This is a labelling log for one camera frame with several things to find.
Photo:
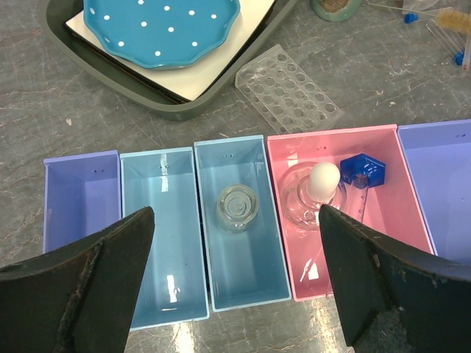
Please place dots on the dark grey tray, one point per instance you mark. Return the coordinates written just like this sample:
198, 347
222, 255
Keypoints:
54, 14

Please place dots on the blue base graduated cylinder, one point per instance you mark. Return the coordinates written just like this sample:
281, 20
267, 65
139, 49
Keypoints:
359, 173

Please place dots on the large purple bin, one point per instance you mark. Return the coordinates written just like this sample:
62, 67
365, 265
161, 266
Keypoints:
438, 159

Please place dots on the blue capped test tube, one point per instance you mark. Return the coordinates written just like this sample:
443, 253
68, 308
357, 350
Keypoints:
415, 17

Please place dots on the small glass beaker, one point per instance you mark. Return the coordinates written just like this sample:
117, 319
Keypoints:
236, 208

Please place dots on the test tube brush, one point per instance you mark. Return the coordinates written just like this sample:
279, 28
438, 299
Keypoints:
453, 20

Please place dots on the pink bin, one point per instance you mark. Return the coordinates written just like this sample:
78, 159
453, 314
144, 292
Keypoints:
391, 208

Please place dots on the blue polka dot plate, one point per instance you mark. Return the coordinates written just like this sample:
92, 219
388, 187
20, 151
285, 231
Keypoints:
160, 33

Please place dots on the small purple bin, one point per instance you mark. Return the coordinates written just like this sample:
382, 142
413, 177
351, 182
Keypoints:
82, 196

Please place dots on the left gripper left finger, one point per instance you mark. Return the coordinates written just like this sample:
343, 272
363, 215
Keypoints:
80, 297

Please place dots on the white square board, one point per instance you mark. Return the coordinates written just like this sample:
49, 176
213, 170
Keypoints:
190, 82

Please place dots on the plastic bag of cotton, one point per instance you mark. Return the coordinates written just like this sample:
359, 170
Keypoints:
419, 5

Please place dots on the light blue bin right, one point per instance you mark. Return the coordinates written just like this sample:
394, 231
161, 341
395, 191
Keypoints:
245, 268

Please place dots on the glass alcohol lamp white cap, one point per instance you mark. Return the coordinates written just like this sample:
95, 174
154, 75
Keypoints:
306, 187

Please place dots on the beige green floral mug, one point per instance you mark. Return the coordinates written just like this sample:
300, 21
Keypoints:
335, 10

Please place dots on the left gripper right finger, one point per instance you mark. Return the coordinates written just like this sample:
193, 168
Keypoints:
375, 277

